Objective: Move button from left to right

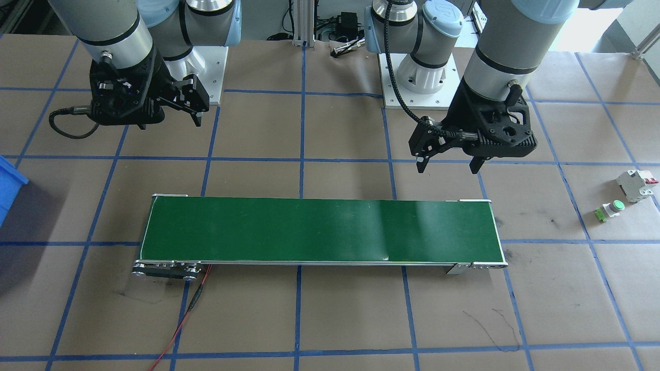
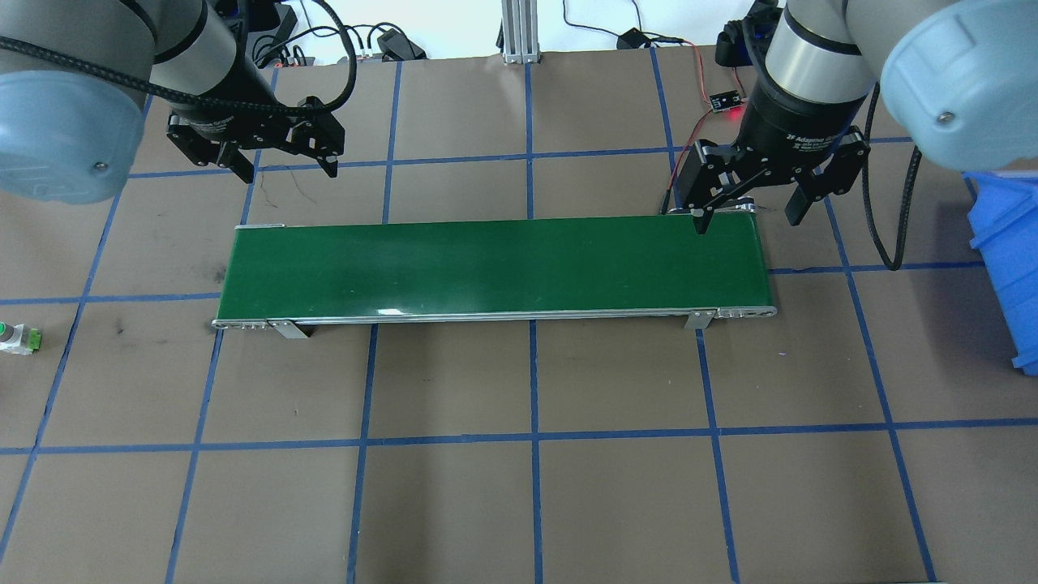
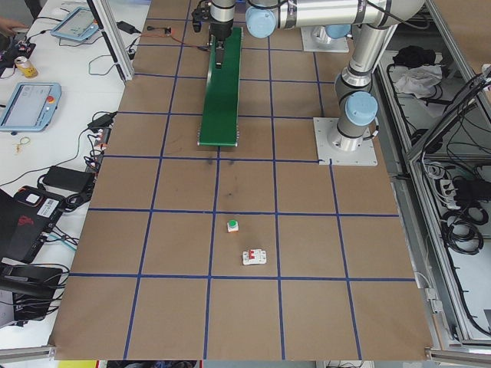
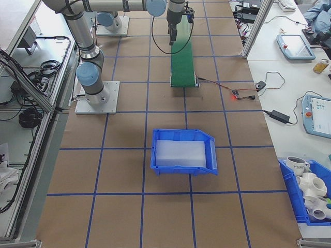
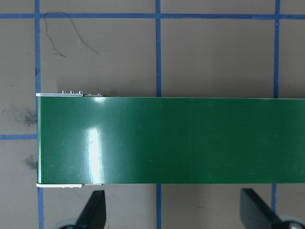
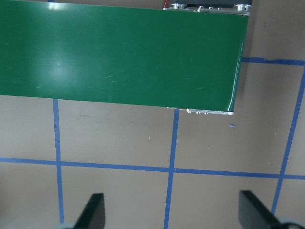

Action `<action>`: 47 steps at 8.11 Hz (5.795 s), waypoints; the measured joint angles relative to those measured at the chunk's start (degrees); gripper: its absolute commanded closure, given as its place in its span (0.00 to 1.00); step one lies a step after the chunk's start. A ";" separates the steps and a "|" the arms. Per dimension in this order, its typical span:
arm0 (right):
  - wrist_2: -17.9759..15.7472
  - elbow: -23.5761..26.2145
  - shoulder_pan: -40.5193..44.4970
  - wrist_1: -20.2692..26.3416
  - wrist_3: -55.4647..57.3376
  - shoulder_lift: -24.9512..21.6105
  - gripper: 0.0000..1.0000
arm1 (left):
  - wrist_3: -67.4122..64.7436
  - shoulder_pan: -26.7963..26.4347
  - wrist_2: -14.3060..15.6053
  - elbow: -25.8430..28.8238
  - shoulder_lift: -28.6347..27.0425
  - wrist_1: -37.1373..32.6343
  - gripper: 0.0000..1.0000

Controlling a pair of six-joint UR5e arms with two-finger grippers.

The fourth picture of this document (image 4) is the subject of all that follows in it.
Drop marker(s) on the white printed mug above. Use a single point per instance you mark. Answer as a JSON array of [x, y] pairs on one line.
[[296, 165]]

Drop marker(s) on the blue bin with pipe fittings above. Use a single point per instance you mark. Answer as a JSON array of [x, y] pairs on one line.
[[292, 196]]

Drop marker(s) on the white pipe fitting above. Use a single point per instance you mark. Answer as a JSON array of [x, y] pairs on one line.
[[316, 209], [310, 183]]

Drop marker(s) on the blue clothed person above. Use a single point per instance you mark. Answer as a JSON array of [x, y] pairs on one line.
[[320, 16]]

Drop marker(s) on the white foam pad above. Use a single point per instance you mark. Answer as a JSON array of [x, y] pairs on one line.
[[181, 152]]

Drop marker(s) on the small board with red light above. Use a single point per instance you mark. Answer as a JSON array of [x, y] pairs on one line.
[[235, 94]]

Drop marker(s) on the bottle of yellow liquid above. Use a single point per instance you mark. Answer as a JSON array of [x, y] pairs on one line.
[[321, 66]]

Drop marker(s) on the white keyboard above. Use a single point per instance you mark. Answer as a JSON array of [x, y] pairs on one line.
[[287, 5]]

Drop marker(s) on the green conveyor belt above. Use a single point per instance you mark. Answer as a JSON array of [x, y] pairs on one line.
[[182, 56]]

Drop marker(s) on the teach pendant with dark screen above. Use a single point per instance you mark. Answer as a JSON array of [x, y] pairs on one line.
[[296, 47]]

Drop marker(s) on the V-shaped metal frame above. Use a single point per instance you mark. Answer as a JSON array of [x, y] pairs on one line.
[[38, 96]]

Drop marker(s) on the white cloth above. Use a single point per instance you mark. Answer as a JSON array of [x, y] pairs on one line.
[[6, 170]]

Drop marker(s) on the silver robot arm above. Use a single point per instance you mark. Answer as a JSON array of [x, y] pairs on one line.
[[110, 22], [77, 31]]

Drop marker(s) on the blue plastic bin with foam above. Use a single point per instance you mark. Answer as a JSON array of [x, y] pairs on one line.
[[181, 171]]

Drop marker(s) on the teach pendant with lit screen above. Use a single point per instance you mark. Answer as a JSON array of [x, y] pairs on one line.
[[316, 115]]

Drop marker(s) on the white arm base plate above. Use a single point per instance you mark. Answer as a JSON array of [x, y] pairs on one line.
[[111, 100], [124, 24]]

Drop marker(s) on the black power supply brick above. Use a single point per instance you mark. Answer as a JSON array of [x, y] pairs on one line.
[[252, 3], [248, 17]]

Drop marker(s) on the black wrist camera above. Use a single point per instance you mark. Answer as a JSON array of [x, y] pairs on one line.
[[190, 14]]

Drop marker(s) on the aluminium frame post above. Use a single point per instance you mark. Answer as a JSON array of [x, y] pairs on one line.
[[254, 28]]

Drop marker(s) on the black adapter in frame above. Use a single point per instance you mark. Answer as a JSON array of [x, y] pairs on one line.
[[15, 87]]

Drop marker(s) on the grey metal box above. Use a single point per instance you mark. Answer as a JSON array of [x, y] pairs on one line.
[[28, 38]]

